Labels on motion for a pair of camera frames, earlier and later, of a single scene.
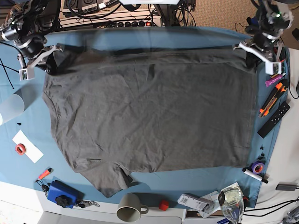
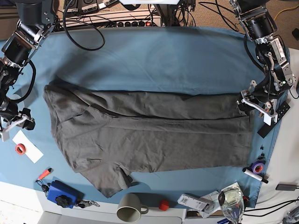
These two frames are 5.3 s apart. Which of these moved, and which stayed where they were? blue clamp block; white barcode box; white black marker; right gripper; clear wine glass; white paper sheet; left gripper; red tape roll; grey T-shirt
Moved: left gripper; right gripper; grey T-shirt
Stayed: white barcode box; clear wine glass; white black marker; red tape roll; white paper sheet; blue clamp block
